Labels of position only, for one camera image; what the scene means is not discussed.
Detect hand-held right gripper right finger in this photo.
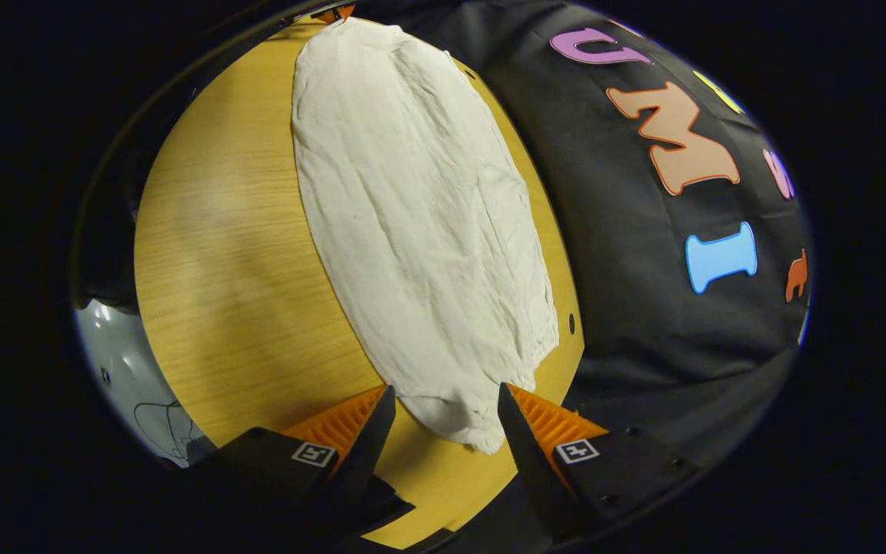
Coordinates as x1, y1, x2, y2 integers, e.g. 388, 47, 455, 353
497, 382, 699, 543

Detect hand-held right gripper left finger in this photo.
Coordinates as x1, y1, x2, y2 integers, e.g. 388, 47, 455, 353
201, 386, 398, 539

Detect white jeans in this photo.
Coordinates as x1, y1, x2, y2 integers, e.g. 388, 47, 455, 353
291, 17, 561, 455

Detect black backdrop cloth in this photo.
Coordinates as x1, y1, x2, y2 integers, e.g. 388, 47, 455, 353
381, 0, 813, 462

